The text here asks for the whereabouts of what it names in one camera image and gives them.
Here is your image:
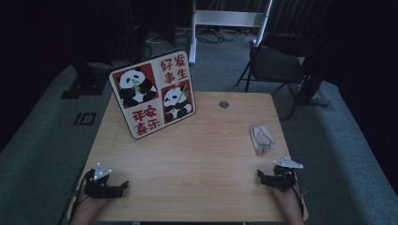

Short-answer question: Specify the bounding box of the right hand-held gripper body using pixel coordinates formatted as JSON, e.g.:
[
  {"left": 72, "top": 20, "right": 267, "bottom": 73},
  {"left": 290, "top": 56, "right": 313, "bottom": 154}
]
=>
[{"left": 271, "top": 157, "right": 304, "bottom": 192}]

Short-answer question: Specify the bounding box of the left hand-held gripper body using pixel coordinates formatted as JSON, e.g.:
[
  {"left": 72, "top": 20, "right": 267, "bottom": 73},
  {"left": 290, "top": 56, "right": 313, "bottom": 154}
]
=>
[{"left": 84, "top": 161, "right": 118, "bottom": 200}]

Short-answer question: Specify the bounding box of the white wiping cloth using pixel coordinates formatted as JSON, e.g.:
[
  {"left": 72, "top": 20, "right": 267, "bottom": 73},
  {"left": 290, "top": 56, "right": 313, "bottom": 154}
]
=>
[{"left": 249, "top": 124, "right": 277, "bottom": 157}]

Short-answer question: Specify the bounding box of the panda picture board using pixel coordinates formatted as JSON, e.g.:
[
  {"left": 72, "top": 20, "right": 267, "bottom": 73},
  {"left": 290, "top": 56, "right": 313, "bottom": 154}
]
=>
[{"left": 108, "top": 50, "right": 197, "bottom": 141}]

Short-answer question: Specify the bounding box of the person's left hand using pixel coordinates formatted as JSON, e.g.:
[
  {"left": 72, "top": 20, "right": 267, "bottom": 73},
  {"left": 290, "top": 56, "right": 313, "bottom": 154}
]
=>
[{"left": 78, "top": 193, "right": 109, "bottom": 217}]

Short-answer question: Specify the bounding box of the person's right hand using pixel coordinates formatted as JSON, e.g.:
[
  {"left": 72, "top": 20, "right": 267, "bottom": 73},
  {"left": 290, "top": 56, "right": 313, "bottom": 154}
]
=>
[{"left": 271, "top": 185, "right": 302, "bottom": 209}]

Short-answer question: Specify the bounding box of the black folding chair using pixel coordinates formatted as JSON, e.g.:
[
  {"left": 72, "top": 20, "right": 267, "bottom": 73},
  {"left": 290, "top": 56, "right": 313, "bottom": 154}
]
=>
[{"left": 235, "top": 34, "right": 314, "bottom": 121}]

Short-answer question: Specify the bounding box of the dark curtain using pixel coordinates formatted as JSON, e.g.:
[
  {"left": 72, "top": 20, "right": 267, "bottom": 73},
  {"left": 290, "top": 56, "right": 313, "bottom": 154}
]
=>
[{"left": 271, "top": 0, "right": 336, "bottom": 36}]

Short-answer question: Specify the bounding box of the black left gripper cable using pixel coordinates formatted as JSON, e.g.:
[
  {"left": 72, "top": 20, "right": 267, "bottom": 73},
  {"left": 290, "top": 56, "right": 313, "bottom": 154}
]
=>
[{"left": 69, "top": 173, "right": 92, "bottom": 221}]

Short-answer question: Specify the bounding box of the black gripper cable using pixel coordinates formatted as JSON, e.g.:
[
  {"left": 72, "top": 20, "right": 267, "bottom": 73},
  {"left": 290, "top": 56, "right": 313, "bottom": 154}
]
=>
[
  {"left": 292, "top": 179, "right": 305, "bottom": 218},
  {"left": 69, "top": 173, "right": 92, "bottom": 221}
]

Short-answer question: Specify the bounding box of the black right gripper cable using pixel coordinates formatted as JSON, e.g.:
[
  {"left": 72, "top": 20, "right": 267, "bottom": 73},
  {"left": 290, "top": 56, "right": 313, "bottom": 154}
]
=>
[{"left": 292, "top": 179, "right": 305, "bottom": 218}]

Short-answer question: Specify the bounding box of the black post with metal foot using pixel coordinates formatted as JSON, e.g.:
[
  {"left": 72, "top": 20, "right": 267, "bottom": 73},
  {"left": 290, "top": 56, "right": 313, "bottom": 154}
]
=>
[{"left": 297, "top": 55, "right": 330, "bottom": 108}]

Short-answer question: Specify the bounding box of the black stand with base plate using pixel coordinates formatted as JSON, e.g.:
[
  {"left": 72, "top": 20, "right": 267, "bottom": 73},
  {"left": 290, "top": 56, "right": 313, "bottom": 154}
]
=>
[{"left": 60, "top": 59, "right": 109, "bottom": 100}]

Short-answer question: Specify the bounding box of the bundle of floor cables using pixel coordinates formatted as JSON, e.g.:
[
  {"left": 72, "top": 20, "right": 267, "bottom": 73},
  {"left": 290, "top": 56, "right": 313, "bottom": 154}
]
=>
[{"left": 144, "top": 26, "right": 252, "bottom": 46}]

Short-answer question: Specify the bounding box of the white metal stand frame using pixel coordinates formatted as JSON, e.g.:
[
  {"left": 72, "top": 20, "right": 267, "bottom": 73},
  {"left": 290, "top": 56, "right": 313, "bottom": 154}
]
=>
[{"left": 188, "top": 0, "right": 273, "bottom": 65}]

